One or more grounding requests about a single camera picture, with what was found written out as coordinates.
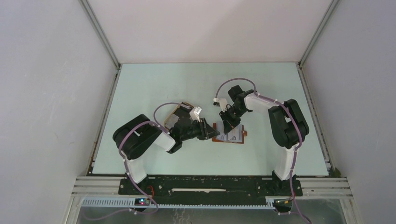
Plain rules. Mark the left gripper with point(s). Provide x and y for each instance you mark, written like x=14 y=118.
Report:
x=206 y=130

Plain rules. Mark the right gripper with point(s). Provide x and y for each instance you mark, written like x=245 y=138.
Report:
x=227 y=121

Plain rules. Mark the brown leather card holder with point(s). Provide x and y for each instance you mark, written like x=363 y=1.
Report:
x=236 y=136

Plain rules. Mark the beige card tray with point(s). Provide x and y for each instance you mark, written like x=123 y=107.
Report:
x=180 y=116

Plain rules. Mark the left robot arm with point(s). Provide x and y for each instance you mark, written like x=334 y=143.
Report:
x=135 y=137

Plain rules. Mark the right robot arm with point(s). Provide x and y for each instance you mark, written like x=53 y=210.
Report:
x=288 y=125

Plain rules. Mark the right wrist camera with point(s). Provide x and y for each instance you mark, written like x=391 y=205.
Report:
x=220 y=102

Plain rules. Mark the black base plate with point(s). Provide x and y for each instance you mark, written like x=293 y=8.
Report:
x=212 y=189

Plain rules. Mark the aluminium frame rail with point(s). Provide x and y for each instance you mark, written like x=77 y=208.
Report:
x=312 y=187

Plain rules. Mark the white cable duct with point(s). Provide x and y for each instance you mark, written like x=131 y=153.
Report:
x=123 y=202

